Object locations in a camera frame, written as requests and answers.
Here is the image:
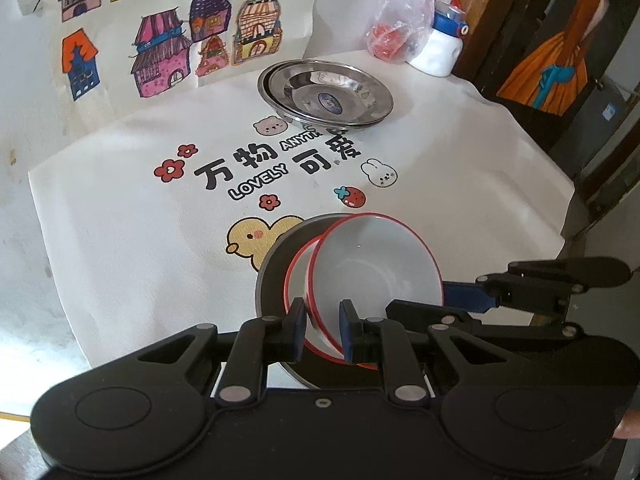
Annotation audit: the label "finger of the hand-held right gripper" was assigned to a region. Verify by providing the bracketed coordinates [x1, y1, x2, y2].
[386, 299, 585, 348]
[442, 257, 632, 322]

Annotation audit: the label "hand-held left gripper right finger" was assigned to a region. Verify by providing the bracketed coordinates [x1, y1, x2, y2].
[338, 299, 506, 406]

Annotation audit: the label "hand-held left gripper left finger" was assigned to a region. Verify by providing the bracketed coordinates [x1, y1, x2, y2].
[137, 297, 307, 406]

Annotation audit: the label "white floral ceramic bowl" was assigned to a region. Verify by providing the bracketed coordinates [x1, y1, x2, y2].
[283, 236, 352, 362]

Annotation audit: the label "stainless steel bowl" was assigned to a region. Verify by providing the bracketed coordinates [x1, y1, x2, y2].
[254, 214, 383, 392]

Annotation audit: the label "small white red-rimmed bowl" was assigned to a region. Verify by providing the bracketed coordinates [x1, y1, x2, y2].
[308, 213, 445, 372]

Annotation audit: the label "plain stainless steel plate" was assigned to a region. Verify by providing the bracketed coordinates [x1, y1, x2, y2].
[257, 59, 387, 131]

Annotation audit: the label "stainless steel plate with sticker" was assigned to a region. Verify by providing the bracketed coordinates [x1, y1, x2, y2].
[264, 60, 395, 126]

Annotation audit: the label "white cartoon print tablecloth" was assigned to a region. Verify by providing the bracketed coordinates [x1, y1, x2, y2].
[27, 46, 577, 392]

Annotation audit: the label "grey appliance with blue sticker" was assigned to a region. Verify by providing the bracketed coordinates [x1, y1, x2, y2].
[564, 74, 627, 153]

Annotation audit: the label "white water bottle blue lid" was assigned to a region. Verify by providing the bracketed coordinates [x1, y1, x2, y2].
[406, 0, 471, 79]

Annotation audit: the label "clear plastic bag red contents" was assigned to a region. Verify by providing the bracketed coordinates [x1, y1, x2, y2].
[364, 0, 442, 64]

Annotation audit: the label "orange dress wall poster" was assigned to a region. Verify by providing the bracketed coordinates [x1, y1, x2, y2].
[495, 0, 632, 114]

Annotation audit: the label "wooden door frame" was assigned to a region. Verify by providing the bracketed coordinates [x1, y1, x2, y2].
[451, 0, 512, 81]

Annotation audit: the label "house print wall cloth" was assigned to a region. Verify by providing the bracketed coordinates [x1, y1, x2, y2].
[14, 0, 332, 107]

